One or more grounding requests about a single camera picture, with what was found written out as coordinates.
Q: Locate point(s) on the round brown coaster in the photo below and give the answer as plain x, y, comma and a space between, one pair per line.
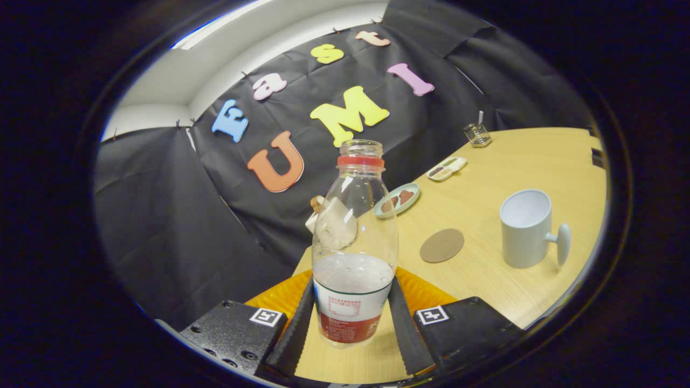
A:
442, 246

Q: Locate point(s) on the clear juice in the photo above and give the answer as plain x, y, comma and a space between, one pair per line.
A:
353, 275

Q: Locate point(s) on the pale green plate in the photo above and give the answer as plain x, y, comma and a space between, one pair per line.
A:
401, 209

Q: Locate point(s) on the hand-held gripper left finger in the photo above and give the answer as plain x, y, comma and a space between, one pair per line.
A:
291, 345

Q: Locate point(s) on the clear bottle with red label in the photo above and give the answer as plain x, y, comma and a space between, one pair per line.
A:
350, 323

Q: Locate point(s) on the white divided condiment dish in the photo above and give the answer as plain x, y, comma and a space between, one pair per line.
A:
455, 163

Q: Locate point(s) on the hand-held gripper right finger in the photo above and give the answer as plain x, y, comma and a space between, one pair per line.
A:
409, 339

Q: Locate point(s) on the brown meat piece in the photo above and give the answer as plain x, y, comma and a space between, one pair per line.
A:
406, 196
390, 204

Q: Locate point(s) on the wooden table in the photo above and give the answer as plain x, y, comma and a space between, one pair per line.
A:
485, 291

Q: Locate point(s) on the ceiling light panel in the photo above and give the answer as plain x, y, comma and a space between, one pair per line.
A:
205, 29

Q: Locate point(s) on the toasted bread slice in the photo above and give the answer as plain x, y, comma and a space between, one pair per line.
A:
316, 202

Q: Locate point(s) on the black backdrop cloth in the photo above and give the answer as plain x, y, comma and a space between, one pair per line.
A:
178, 231

